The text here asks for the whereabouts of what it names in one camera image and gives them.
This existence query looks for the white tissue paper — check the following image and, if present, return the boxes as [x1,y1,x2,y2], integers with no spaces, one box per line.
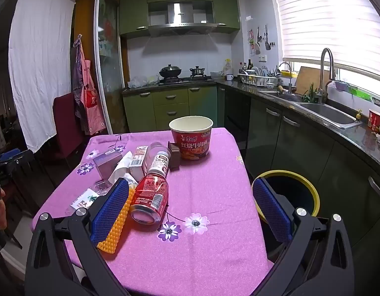
[107,151,138,188]

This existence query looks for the small milk carton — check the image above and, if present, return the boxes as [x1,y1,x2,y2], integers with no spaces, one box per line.
[128,146,149,182]

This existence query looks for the hanging kitchen utensils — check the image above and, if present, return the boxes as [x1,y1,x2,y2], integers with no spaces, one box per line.
[247,25,275,56]

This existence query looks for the small steel faucet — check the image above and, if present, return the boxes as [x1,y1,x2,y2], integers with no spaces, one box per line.
[278,62,293,93]

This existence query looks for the black yellow-rimmed trash bin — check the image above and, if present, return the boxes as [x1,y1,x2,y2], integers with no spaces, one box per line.
[251,169,321,253]

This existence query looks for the glass sliding door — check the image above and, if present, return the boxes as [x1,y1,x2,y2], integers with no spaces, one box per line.
[94,0,129,133]

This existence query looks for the red soda can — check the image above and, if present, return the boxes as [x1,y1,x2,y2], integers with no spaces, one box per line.
[129,173,170,225]

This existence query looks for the green plant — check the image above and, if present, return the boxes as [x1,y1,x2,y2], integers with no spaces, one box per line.
[302,83,320,103]

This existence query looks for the pink checked apron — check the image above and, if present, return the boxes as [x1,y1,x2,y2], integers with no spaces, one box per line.
[72,34,107,135]

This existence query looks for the white window blind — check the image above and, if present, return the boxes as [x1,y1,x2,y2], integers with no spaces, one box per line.
[272,0,380,79]

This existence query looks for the white supplement bottle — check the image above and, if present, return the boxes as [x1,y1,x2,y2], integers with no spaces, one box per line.
[143,142,172,180]

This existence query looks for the plastic bags on counter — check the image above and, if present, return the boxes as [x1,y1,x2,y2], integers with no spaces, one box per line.
[127,74,160,88]

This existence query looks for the purple cardboard box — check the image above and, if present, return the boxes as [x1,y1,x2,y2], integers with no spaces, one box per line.
[93,149,124,182]

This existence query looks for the green upper kitchen cabinets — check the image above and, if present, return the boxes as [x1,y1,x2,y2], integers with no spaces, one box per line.
[119,0,241,36]

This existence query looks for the black wok with lid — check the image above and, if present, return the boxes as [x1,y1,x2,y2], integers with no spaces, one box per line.
[159,64,182,78]

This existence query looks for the tall steel faucet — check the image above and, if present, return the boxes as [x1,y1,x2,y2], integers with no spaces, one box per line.
[316,48,336,104]

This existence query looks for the dish rack with dishes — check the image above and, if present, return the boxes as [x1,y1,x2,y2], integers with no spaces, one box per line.
[238,66,280,87]

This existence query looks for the steel range hood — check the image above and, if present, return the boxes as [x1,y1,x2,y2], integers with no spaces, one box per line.
[148,1,217,36]

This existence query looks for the purple plastic basket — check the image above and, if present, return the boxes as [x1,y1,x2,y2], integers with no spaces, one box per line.
[327,79,352,92]

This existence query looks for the pink floral tablecloth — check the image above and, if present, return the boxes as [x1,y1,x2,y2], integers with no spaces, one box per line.
[31,127,275,296]

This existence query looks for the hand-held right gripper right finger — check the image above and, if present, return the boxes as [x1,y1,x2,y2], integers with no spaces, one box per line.
[252,177,355,296]

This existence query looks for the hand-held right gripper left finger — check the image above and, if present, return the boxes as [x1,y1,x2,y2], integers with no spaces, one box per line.
[25,177,130,296]

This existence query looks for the green plastic tray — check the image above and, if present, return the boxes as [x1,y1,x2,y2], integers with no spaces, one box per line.
[350,86,372,99]

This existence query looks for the dark green lower cabinets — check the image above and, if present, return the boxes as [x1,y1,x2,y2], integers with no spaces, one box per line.
[217,85,380,296]

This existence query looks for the wooden cutting board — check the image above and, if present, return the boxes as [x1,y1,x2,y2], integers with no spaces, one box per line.
[294,66,331,96]

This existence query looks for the red mug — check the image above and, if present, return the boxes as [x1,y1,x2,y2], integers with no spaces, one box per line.
[367,109,380,134]

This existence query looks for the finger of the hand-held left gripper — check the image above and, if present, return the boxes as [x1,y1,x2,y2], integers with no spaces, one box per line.
[0,148,35,175]

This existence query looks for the light green lower cabinets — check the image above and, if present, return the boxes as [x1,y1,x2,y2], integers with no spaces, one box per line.
[122,86,218,133]

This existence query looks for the black gas stove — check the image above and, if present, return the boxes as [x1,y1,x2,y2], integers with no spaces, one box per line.
[158,75,215,84]

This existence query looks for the steel kitchen sink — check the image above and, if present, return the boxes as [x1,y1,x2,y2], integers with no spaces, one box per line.
[259,89,362,129]

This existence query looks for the white curtain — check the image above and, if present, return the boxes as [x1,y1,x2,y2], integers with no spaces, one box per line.
[8,0,76,153]

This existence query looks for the red instant noodle cup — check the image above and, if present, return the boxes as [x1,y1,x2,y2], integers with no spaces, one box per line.
[169,115,214,160]

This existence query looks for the dark red chair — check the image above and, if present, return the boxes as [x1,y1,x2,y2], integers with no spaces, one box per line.
[53,92,86,164]

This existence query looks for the orange foam net sleeve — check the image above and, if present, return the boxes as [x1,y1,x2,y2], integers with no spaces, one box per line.
[97,186,135,254]

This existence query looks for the small brown box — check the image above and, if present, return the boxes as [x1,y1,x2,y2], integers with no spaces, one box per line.
[167,141,181,171]

